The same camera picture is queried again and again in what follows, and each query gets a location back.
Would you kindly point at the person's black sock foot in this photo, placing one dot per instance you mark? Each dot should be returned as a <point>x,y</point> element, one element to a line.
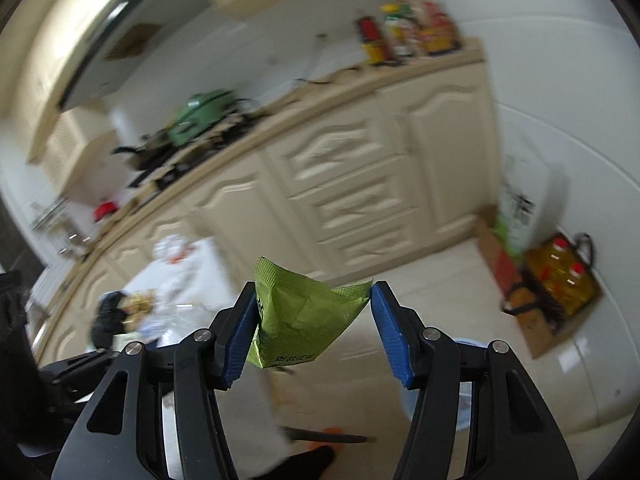
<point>305,462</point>

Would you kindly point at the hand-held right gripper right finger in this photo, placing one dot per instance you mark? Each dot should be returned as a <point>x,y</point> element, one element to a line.
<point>392,340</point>

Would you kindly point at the white plastic bag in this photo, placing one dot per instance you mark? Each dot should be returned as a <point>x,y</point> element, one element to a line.
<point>185,280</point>

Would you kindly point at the dark sauce bottle red label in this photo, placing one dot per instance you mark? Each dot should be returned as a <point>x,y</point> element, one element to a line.
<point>371,40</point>

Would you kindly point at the green snack packet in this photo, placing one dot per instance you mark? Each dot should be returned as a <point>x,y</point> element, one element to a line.
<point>300,320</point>

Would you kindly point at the cream cabinet drawer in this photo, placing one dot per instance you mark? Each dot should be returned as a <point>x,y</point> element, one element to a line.
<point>375,242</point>
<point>335,152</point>
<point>355,202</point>

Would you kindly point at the yellow cooking oil bottle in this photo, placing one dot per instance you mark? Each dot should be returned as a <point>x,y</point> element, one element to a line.
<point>575,285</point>
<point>547,262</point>

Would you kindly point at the cream cabinet door beside wall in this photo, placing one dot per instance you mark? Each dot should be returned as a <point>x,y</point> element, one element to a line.
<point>445,160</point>

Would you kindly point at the yellow capped condiment bottle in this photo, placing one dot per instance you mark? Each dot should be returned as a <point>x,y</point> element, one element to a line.
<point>399,32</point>

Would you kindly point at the black gas stove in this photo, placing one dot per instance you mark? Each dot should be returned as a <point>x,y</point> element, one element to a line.
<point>200,157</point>

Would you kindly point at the orange slipper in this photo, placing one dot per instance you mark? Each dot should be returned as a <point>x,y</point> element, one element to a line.
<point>332,430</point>

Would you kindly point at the red seasoning packet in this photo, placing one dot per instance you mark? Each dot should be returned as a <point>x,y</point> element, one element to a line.
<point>437,25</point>

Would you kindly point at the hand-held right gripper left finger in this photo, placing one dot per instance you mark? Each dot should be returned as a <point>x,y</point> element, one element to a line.
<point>240,340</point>

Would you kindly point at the cream kitchen base cabinet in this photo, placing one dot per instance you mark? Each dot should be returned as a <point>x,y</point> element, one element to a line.
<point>240,240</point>

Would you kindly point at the white rice bag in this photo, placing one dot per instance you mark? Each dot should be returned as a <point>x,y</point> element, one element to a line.
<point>530,205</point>

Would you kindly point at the green cooking pot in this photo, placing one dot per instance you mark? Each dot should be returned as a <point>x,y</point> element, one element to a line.
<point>200,117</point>

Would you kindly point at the silver range hood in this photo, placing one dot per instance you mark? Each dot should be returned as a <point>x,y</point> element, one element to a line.
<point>115,55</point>

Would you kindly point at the wide cream cabinet door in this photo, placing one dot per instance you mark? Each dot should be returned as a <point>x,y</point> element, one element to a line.
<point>250,235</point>

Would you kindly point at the cardboard box with red side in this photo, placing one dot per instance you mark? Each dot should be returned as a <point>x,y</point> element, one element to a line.
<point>500,265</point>

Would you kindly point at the black patterned tote bag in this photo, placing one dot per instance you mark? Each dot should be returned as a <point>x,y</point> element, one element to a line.
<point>537,305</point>

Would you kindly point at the flat brown cardboard box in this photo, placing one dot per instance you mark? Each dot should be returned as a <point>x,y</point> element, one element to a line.
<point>555,337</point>

